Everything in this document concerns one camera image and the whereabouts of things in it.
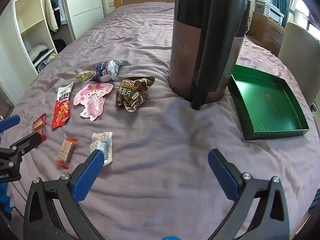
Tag long red snack packet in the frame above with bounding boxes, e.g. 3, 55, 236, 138
51, 81, 75, 130

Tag brown and black trash bin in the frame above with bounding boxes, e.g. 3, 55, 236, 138
168, 0, 252, 110

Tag green shallow box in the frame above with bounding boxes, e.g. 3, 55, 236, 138
227, 64, 310, 141

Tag white and black folded clothes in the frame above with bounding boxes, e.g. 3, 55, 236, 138
27, 44, 50, 60

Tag white open wardrobe shelf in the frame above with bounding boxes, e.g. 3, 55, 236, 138
11, 0, 58, 73

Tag blue white snack packet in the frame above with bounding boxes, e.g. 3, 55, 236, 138
89, 59, 125, 82

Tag bed with purple sheet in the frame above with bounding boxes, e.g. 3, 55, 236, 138
7, 1, 320, 240

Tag beige chair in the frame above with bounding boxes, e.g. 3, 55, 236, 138
277, 22, 320, 110

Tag white printer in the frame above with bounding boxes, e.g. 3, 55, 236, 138
255, 0, 285, 27

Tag black bag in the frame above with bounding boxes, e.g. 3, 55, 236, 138
53, 39, 67, 54

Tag colourful folded clothes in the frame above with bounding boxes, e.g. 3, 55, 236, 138
37, 52, 58, 72

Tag small white snack packet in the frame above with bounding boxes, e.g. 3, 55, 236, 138
89, 131, 113, 167

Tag person's left hand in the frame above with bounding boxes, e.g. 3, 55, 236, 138
0, 182, 13, 214

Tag hanging clothes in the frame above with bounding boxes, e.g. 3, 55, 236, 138
40, 0, 65, 33

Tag brown wafer packet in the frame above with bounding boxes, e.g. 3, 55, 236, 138
55, 137, 78, 170

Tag olive green candy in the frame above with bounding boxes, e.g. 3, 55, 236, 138
76, 70, 95, 82

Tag pink cartoon snack packet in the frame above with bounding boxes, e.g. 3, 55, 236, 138
73, 82, 113, 122

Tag wooden nightstand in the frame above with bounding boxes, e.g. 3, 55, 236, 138
249, 11, 285, 57

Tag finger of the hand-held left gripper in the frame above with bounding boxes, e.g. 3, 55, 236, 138
0, 114, 21, 132
7, 132, 42, 157

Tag small dark red snack packet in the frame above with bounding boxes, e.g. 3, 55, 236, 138
32, 113, 47, 143

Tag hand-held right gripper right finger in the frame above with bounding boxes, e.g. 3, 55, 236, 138
208, 149, 290, 240

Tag brown oat snack packet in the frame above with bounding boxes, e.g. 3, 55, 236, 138
115, 76, 155, 112

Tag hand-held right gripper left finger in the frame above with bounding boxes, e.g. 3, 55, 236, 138
24, 150, 105, 240

